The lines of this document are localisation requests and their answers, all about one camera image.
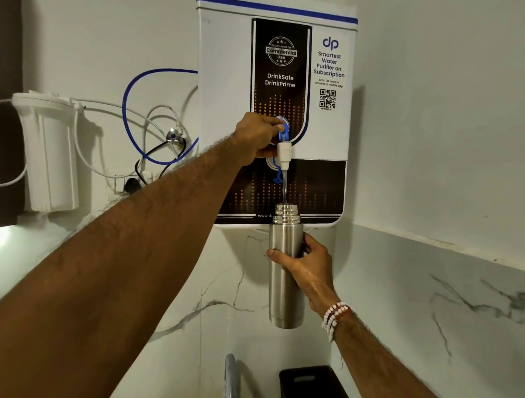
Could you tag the white wall water purifier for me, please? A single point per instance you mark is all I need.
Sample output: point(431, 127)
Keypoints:
point(229, 82)

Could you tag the metal inlet valve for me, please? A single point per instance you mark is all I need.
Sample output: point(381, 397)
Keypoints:
point(175, 135)

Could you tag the person's left hand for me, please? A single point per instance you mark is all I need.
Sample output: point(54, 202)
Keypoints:
point(252, 137)

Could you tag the blue water tube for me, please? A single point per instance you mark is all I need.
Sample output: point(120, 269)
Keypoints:
point(124, 106)

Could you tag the person's right forearm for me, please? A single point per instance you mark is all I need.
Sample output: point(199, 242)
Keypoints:
point(369, 365)

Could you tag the dark wooden cabinet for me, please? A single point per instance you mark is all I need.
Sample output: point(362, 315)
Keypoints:
point(9, 102)

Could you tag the blue and white dispenser tap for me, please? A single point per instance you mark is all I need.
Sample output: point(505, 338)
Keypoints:
point(284, 151)

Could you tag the white filter housing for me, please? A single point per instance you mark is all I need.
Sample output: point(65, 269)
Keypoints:
point(47, 156)

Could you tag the stainless steel water bottle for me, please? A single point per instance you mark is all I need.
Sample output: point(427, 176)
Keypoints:
point(286, 287)

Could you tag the person's right thumb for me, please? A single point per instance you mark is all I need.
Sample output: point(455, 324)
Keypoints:
point(283, 257)

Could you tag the black plastic box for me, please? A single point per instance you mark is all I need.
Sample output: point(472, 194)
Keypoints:
point(311, 383)

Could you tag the person's right hand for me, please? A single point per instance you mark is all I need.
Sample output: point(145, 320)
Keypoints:
point(313, 272)

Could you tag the black power plug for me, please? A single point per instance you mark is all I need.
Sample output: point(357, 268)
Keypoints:
point(132, 185)

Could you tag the person's left forearm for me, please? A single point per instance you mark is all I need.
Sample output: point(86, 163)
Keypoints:
point(123, 266)

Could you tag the white wall socket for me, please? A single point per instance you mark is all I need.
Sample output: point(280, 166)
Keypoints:
point(119, 183)

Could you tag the person's left thumb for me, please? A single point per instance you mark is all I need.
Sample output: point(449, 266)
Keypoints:
point(268, 151)

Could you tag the white water tube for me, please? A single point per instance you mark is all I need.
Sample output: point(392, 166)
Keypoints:
point(160, 106)
point(77, 137)

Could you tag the chrome sink faucet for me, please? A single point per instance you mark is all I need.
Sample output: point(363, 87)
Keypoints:
point(230, 375)

